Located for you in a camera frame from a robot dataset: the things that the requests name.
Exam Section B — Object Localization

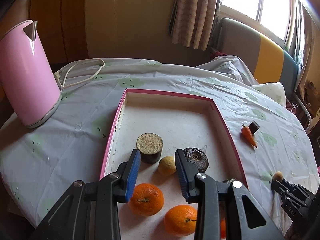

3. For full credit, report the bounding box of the red tomato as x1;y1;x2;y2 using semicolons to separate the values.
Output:
220;219;226;239

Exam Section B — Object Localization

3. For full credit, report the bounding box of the tan longan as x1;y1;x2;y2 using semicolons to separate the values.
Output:
158;156;176;177
272;171;284;182

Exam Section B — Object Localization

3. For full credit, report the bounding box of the orange tangerine with dark spot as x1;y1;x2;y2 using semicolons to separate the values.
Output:
128;183;164;217

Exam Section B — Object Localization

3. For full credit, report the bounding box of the small orange carrot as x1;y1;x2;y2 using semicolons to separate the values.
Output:
241;125;258;148

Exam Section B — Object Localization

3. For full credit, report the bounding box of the dark ridged fruit front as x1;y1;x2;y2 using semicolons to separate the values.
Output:
183;147;209;173

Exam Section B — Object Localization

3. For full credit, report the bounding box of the dark ridged fruit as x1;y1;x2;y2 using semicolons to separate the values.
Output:
222;178;237;184
183;147;209;173

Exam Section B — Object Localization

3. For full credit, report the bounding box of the eggplant piece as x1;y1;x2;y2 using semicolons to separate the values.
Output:
248;121;260;135

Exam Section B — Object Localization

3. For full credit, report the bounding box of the eggplant piece speckled cut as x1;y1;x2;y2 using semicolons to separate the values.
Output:
136;133;163;164

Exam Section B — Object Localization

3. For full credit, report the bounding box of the pink shallow box tray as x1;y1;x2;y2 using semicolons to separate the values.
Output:
100;89;247;239

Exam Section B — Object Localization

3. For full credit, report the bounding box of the white green patterned tablecloth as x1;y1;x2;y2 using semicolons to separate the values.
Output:
1;59;319;232

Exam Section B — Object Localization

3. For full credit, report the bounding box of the white patterned pillow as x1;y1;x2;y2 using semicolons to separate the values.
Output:
252;82;286;107

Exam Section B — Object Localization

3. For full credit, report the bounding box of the grey yellow teal sofa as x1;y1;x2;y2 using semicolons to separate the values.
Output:
216;18;298;98

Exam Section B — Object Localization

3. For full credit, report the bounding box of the pink electric kettle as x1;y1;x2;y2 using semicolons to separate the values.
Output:
1;20;61;128

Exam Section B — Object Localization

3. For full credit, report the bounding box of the beige right curtain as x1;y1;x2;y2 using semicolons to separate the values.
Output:
296;5;316;100

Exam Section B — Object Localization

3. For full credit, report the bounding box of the beige striped left curtain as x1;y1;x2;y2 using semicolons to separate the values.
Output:
169;0;218;51

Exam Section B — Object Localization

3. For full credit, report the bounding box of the white power cord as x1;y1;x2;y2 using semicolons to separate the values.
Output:
54;58;106;90

